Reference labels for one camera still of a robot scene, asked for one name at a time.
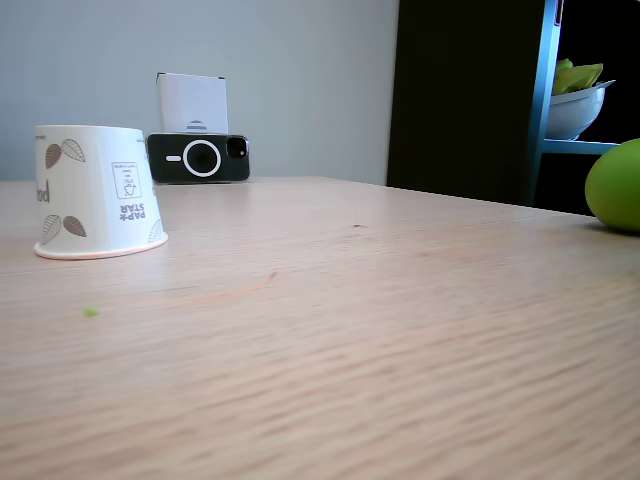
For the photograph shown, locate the green round fruit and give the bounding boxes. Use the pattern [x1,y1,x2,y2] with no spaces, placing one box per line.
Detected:
[584,138,640,232]

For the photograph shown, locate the white leaf-print paper cup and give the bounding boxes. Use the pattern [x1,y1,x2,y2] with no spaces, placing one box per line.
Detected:
[32,124,170,261]

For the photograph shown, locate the white cardboard box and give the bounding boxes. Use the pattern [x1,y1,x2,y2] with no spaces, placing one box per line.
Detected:
[155,72,230,135]

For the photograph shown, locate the dark cabinet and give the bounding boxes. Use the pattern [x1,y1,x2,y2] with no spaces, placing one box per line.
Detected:
[386,0,546,206]

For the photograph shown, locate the white bowl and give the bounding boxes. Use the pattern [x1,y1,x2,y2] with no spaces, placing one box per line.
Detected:
[544,79,617,141]

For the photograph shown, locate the green items in bowl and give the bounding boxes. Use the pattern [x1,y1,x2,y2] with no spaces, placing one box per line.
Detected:
[552,58,605,96]

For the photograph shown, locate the black smartphone with ring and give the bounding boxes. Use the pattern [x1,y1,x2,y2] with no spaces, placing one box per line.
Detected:
[145,132,251,185]

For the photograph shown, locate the blue shelf frame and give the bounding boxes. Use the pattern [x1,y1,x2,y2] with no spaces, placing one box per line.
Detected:
[528,0,640,207]

